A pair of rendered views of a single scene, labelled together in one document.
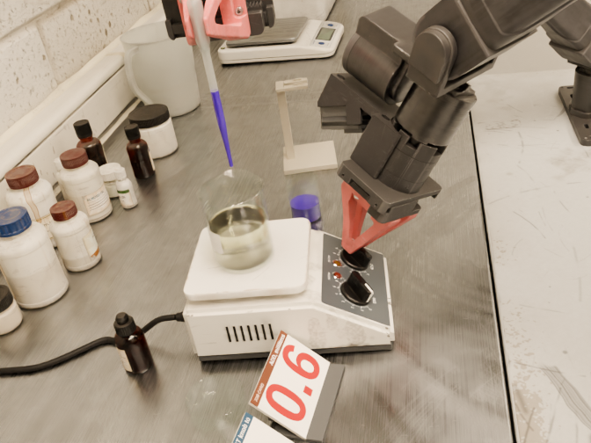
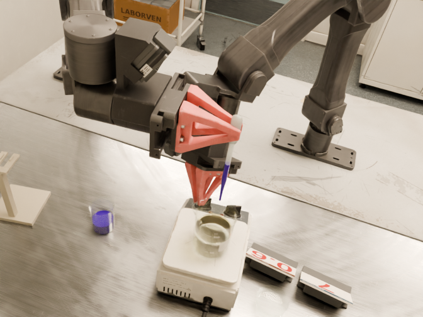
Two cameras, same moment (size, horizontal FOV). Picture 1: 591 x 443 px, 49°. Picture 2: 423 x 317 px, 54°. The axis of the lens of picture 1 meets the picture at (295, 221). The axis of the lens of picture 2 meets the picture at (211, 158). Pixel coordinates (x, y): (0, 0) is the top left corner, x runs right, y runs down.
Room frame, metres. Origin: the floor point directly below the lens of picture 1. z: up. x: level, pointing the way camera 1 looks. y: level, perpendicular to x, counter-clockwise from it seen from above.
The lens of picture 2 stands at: (0.57, 0.45, 1.54)
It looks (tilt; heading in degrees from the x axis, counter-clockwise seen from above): 43 degrees down; 268
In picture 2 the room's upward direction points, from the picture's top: 9 degrees clockwise
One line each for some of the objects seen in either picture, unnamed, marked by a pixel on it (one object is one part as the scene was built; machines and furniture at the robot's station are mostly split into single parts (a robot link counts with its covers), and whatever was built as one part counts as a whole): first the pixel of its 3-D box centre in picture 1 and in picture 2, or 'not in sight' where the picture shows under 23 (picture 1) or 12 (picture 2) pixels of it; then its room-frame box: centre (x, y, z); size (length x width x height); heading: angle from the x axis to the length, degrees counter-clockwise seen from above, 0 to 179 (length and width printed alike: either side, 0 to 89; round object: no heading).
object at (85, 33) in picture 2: not in sight; (95, 56); (0.71, 0.00, 1.26); 0.12 x 0.09 x 0.12; 109
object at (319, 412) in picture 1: (299, 383); (272, 259); (0.42, 0.02, 0.92); 0.09 x 0.06 x 0.04; 159
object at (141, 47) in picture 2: not in sight; (149, 71); (0.64, 0.04, 1.28); 0.07 x 0.06 x 0.11; 82
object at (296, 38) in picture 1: (281, 39); not in sight; (1.45, -0.04, 0.92); 0.26 x 0.19 x 0.05; 74
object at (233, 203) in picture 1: (238, 223); (211, 229); (0.54, 0.05, 1.03); 0.07 x 0.06 x 0.08; 171
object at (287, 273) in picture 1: (250, 256); (207, 243); (0.54, 0.05, 0.98); 0.12 x 0.12 x 0.01; 82
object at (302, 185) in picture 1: (303, 197); (102, 216); (0.73, -0.02, 0.93); 0.04 x 0.04 x 0.06
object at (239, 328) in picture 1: (281, 287); (207, 246); (0.54, 0.03, 0.94); 0.22 x 0.13 x 0.08; 82
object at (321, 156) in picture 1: (304, 121); (14, 182); (0.89, -0.04, 0.96); 0.08 x 0.08 x 0.13; 86
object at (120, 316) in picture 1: (129, 339); not in sight; (0.50, 0.18, 0.93); 0.03 x 0.03 x 0.07
